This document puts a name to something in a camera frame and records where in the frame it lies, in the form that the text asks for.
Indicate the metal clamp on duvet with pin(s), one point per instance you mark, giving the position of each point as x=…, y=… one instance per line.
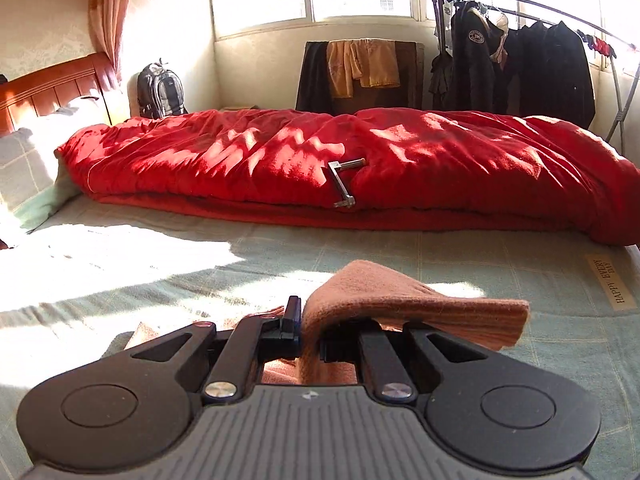
x=336, y=185

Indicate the red quilt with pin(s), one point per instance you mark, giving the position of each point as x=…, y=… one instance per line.
x=250, y=160

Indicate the plaid pillow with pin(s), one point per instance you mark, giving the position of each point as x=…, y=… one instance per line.
x=30, y=170

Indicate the wooden headboard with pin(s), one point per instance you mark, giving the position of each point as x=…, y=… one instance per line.
x=50, y=85

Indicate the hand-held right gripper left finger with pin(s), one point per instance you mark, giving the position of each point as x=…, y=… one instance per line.
x=292, y=322

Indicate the brown wooden chair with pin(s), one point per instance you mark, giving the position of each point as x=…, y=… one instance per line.
x=412, y=75

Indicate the orange knitted sweater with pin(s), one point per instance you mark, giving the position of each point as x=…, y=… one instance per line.
x=400, y=300

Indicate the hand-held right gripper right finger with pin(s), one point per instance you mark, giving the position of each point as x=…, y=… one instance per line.
x=372, y=355

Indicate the black jacket with round patch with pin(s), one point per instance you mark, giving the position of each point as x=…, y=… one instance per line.
x=472, y=60

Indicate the grey backpack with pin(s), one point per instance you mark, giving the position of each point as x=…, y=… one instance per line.
x=161, y=92

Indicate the small colourful hanging garments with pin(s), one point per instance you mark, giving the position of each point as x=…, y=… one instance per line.
x=600, y=45

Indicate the orange curtain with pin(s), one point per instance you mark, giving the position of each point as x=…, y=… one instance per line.
x=110, y=10

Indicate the orange hanging garment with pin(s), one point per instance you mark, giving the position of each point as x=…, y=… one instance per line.
x=365, y=65

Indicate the black hanging garment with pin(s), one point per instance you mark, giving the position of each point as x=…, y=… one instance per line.
x=312, y=80

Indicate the metal clothes rack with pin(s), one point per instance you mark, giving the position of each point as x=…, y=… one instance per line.
x=620, y=95

